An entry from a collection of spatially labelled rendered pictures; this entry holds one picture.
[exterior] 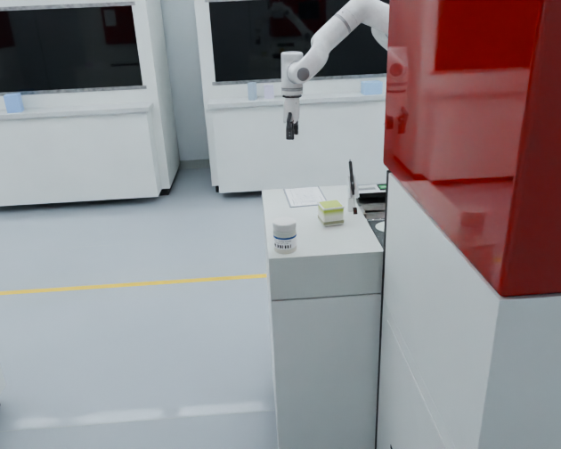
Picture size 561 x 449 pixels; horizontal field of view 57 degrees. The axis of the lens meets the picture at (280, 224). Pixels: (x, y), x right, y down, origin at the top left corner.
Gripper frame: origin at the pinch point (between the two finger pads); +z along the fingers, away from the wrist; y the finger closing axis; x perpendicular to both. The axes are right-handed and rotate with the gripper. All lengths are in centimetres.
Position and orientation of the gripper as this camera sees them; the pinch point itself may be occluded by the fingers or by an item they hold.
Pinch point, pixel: (292, 134)
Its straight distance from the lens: 210.0
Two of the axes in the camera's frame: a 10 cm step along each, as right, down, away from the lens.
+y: -2.0, 3.8, -9.0
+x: 9.8, 0.7, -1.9
